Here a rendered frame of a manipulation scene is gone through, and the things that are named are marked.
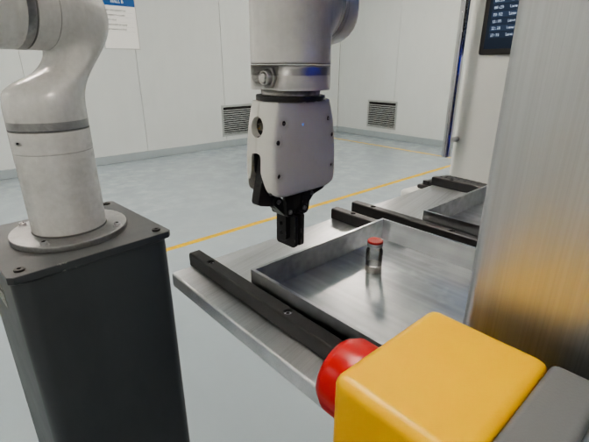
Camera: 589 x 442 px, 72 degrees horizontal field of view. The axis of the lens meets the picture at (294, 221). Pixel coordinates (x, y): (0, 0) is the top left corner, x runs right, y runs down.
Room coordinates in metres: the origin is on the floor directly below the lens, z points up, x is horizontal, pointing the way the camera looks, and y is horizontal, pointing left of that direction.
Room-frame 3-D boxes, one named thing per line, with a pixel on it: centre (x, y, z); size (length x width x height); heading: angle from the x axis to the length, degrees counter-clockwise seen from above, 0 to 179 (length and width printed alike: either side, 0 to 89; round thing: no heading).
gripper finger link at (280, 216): (0.45, 0.02, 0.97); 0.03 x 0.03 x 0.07; 45
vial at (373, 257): (0.49, -0.11, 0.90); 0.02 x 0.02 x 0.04
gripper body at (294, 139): (0.46, 0.00, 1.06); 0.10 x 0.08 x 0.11; 135
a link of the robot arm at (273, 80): (0.46, 0.01, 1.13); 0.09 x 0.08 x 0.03; 135
